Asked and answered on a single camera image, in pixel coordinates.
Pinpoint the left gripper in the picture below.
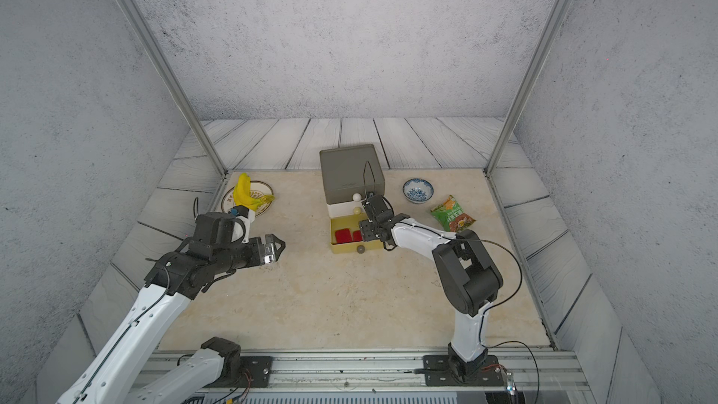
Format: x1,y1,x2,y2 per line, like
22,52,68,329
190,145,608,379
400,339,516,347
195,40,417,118
212,232,288,276

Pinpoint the yellow bottom drawer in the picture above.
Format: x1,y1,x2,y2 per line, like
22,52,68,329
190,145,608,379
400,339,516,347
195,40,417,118
330,213,383,254

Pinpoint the white drawer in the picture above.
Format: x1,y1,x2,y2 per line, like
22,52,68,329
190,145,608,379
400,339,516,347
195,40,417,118
327,194,364,219

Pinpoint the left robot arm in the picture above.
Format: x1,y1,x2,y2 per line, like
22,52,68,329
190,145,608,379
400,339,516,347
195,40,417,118
59,206,286,403

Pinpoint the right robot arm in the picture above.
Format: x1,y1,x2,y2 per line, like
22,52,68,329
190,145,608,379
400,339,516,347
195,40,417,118
360,195,504,380

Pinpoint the three-drawer storage cabinet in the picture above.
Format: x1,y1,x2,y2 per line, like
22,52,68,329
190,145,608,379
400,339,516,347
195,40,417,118
320,144,385,254

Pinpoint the blue white porcelain bowl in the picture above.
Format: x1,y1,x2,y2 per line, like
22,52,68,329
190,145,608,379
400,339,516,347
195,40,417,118
402,178,435,204

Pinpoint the yellow banana bunch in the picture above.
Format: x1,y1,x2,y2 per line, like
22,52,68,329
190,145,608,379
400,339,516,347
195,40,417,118
233,173,275,215

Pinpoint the cream round plate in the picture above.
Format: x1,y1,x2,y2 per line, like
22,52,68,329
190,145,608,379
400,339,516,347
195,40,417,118
220,178,275,215

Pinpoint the green snack bag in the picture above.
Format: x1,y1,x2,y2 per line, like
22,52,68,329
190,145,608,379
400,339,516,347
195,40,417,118
430,196,475,233

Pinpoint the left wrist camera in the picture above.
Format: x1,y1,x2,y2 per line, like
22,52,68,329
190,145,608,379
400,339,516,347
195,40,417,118
230,205,255,242

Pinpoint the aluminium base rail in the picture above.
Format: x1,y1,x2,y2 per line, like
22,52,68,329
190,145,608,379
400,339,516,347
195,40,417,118
122,346,595,403

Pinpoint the left metal frame post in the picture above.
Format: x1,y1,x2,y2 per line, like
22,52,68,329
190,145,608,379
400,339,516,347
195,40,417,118
115,0,228,178

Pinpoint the metal frame post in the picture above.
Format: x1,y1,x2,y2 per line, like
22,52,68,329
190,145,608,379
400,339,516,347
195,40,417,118
115,0,228,178
484,0,572,178

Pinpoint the right metal frame post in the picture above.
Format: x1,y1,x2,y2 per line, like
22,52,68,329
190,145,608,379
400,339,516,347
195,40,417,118
484,0,572,178

